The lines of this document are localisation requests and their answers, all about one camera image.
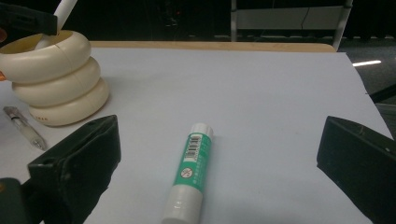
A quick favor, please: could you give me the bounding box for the white pen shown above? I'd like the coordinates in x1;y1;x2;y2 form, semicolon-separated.
34;0;78;50

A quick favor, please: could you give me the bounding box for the white metal stand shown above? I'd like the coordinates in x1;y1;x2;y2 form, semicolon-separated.
231;0;354;50

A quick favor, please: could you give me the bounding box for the white table mat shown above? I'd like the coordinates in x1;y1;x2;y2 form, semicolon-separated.
0;47;394;224

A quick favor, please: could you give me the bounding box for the green and white glue stick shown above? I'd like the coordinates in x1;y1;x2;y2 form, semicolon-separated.
161;122;215;224

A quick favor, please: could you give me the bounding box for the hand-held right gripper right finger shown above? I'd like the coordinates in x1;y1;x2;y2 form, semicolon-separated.
317;116;396;224

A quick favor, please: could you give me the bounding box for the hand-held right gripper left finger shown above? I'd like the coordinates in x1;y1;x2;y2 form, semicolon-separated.
27;115;121;224

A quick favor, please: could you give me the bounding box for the clear pen with red print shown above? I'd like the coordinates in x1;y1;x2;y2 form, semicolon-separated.
3;105;48;152

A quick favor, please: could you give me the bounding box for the cream ringed pen holder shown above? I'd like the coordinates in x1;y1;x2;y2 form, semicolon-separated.
0;30;110;127

